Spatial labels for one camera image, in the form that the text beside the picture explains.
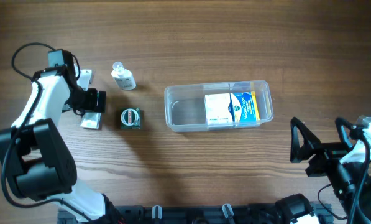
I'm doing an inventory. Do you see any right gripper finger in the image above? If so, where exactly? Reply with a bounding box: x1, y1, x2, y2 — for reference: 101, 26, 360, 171
290, 117, 321, 163
335, 117, 354, 149

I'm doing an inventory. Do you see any blue VapoDrops box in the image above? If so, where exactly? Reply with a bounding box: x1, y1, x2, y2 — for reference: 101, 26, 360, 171
230, 91, 260, 123

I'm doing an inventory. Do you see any white green medicine box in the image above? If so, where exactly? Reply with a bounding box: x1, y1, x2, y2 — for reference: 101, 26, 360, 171
80, 112, 101, 130

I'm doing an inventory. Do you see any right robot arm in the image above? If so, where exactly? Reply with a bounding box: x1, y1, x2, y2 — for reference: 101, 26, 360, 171
290, 116, 371, 223

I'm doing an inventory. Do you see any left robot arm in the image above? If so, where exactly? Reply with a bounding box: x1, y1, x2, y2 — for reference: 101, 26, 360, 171
0, 48, 125, 223

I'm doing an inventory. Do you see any clear plastic container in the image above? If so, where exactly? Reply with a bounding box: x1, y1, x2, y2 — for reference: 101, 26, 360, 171
165, 80, 273, 132

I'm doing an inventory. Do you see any white lotion bottle clear cap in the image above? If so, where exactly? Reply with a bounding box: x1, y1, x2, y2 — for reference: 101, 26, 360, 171
111, 62, 137, 90

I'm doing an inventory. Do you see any green Zam-Buk tin box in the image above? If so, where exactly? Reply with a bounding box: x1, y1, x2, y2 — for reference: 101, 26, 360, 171
120, 108, 142, 129

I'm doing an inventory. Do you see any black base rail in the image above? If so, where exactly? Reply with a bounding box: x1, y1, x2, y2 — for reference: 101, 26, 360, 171
57, 202, 334, 224

